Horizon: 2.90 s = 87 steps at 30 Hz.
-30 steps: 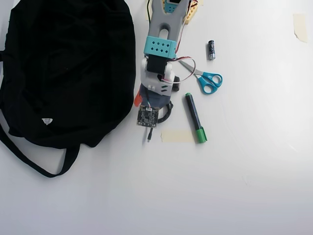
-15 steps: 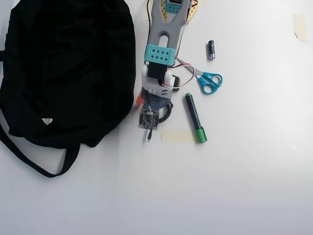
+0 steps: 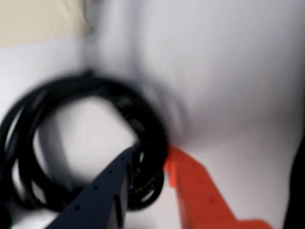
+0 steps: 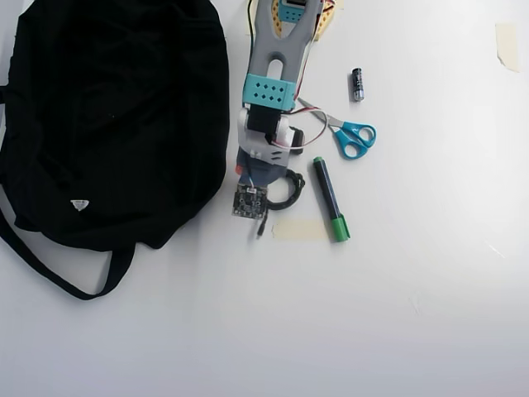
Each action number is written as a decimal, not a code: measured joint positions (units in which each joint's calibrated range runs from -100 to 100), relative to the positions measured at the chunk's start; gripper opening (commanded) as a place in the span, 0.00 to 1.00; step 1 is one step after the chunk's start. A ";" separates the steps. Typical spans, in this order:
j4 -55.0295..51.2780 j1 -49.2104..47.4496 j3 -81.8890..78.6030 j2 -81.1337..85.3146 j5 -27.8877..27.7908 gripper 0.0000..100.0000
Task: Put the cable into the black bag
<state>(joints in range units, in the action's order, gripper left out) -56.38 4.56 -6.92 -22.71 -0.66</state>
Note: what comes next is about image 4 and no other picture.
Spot black fabric bag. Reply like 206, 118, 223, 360
0, 0, 231, 302

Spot blue handled scissors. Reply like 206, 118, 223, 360
297, 98, 378, 160

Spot black cylindrical battery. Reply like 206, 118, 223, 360
351, 67, 365, 103

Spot green capped marker pen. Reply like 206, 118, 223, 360
312, 155, 352, 243

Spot yellow perforated robot part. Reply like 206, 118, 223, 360
270, 0, 346, 45

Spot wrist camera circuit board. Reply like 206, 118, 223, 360
231, 181, 270, 220

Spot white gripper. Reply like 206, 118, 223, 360
234, 105, 307, 188

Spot beige masking tape strip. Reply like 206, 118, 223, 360
271, 218, 331, 241
494, 22, 521, 74

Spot black cable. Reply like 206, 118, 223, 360
255, 167, 307, 240

